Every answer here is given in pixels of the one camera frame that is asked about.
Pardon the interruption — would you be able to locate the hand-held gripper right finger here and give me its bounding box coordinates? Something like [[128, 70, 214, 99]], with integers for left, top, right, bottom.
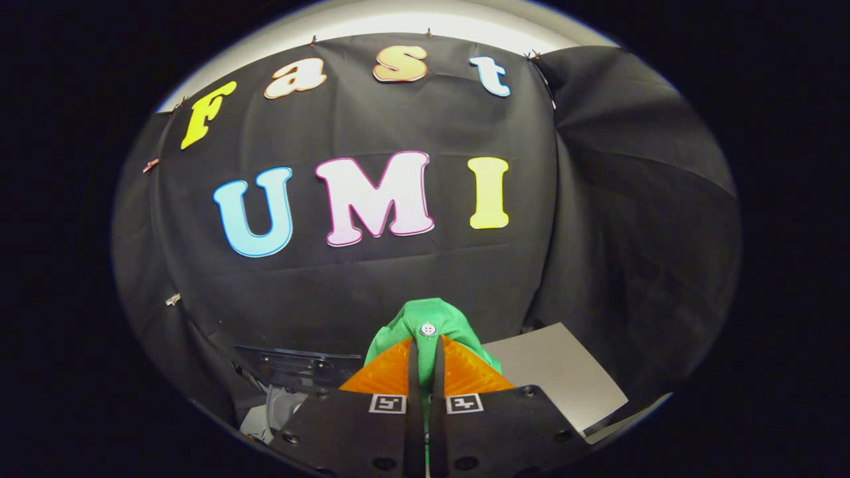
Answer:
[[428, 335, 592, 478]]

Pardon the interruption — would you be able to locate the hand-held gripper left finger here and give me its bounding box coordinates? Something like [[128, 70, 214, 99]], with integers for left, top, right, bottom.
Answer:
[[269, 335, 426, 478]]

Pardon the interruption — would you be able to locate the grey cabinet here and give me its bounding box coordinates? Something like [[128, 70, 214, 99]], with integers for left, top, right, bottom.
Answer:
[[481, 323, 673, 445]]

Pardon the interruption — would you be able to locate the green polo shirt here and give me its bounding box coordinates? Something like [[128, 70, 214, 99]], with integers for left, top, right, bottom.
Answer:
[[364, 298, 503, 399]]

